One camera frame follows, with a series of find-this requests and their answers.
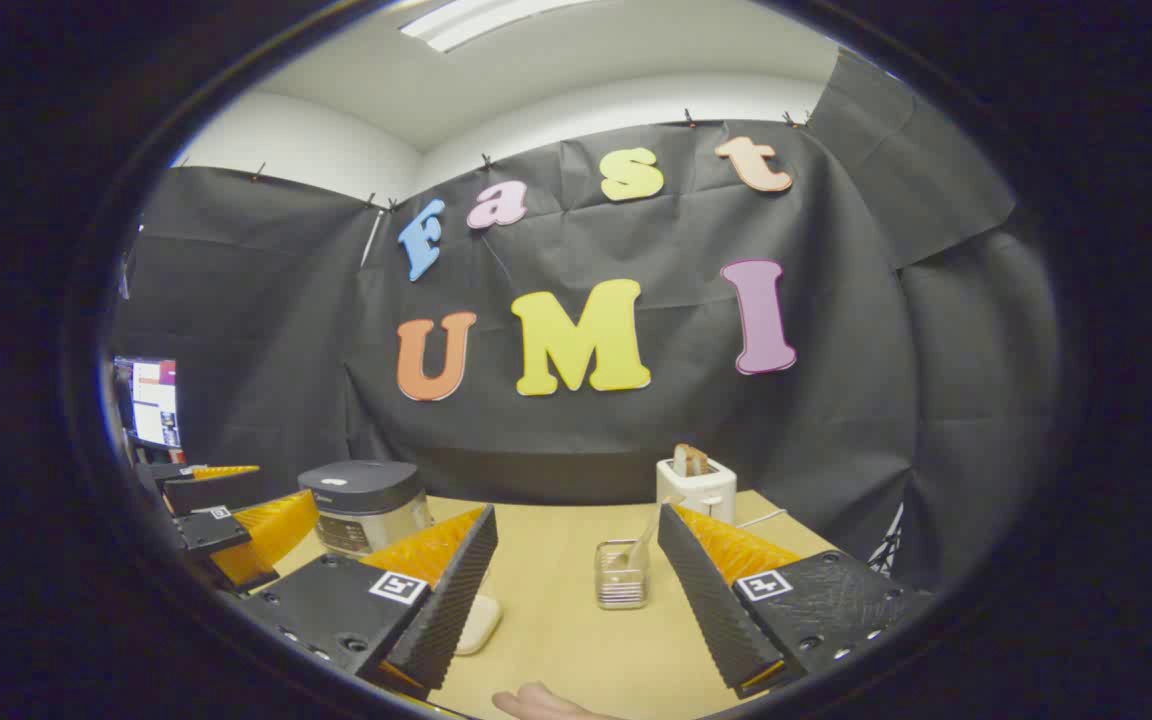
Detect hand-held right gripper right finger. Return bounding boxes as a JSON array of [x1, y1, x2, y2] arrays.
[[656, 502, 937, 699]]

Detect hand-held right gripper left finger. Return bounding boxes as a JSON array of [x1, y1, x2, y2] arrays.
[[236, 503, 499, 701]]

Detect wooden spoon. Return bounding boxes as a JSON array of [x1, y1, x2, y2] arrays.
[[626, 495, 683, 573]]

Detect computer monitor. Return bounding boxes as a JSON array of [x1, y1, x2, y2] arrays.
[[113, 356, 181, 450]]

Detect pale rice dish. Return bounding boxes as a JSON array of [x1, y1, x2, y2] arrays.
[[454, 594, 504, 657]]

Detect wire chopstick holder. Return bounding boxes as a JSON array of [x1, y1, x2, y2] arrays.
[[593, 539, 651, 612]]

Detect white toaster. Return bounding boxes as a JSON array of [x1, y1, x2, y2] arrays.
[[655, 455, 738, 527]]

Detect silver black rice cooker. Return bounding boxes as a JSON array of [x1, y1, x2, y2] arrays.
[[298, 459, 435, 557]]

